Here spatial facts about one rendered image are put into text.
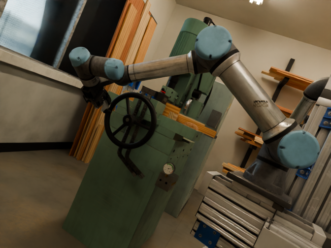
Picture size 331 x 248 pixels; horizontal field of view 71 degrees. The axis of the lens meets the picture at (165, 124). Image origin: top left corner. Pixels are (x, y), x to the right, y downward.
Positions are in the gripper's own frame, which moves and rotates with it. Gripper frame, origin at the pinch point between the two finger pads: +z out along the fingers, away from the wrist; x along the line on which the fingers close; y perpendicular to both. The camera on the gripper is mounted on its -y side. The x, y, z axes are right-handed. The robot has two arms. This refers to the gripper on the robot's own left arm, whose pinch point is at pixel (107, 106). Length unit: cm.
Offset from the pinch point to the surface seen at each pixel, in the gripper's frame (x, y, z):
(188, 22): 8, -71, -4
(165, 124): 23.8, -14.0, 19.2
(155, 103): 17.1, -16.6, 6.8
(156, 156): 26.7, 1.7, 28.2
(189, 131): 38.2, -16.0, 18.1
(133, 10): -109, -159, 70
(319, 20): 87, -269, 92
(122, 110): -4.3, -11.0, 20.9
